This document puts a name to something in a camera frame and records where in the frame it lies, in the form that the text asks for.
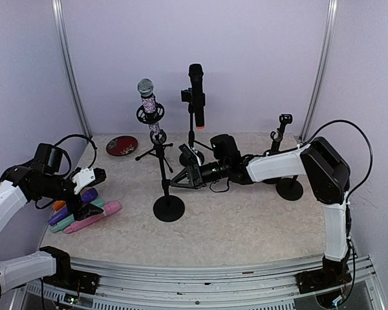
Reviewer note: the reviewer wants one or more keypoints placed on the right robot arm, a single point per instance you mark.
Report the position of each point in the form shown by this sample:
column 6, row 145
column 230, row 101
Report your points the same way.
column 326, row 170

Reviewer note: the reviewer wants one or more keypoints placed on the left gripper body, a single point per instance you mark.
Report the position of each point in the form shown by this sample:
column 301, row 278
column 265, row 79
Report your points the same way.
column 72, row 206

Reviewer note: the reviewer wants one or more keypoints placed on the pink microphone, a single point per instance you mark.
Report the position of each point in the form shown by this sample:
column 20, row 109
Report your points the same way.
column 109, row 209

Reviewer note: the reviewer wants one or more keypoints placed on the silver rhinestone microphone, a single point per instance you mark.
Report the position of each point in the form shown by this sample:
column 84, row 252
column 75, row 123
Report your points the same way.
column 147, row 100

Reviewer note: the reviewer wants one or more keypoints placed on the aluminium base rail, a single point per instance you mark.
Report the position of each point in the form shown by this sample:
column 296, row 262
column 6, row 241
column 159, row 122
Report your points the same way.
column 260, row 286

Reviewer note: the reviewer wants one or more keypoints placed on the dark red floral plate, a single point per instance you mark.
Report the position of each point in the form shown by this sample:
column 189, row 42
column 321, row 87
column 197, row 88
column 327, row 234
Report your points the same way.
column 121, row 146

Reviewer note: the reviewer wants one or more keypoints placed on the black tall microphone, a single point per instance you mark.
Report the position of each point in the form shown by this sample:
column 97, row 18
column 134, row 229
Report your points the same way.
column 197, row 95

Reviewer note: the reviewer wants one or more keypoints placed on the left metal frame post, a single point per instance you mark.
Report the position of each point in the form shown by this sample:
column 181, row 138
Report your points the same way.
column 57, row 8

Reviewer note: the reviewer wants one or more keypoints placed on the metal frame post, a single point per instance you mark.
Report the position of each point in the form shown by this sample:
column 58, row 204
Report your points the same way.
column 321, row 69
column 57, row 8

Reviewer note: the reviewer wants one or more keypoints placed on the teal microphone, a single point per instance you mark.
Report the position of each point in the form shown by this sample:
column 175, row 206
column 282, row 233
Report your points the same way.
column 64, row 223

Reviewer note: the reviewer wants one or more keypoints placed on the orange microphone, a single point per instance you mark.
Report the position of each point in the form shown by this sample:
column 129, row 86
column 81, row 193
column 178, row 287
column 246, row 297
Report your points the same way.
column 58, row 205

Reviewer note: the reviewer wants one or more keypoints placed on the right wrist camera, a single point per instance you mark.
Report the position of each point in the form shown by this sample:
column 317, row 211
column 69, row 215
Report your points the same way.
column 190, row 157

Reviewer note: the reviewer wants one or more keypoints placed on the black tripod mic stand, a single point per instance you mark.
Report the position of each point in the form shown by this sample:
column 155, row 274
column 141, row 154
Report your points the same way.
column 159, row 141

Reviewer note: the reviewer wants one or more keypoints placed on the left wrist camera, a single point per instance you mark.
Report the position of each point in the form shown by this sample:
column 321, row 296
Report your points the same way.
column 87, row 177

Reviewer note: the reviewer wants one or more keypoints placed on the right metal frame post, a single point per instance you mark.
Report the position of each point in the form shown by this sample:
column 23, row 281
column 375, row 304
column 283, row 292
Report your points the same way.
column 321, row 69

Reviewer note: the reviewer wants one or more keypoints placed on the black round-base stand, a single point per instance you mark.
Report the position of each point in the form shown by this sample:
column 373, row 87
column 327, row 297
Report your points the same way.
column 284, row 120

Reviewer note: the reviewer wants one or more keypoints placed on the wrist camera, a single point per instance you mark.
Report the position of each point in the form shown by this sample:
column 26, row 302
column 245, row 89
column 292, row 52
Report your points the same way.
column 87, row 177
column 190, row 157

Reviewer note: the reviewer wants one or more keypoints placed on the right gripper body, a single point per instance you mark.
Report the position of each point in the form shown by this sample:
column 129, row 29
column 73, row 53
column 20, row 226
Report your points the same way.
column 196, row 176

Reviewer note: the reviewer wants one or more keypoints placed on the purple microphone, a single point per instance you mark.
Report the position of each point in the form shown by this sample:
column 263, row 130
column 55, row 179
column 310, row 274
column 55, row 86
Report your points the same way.
column 87, row 197

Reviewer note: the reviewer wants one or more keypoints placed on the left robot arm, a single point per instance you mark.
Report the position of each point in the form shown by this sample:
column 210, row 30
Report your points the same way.
column 32, row 181

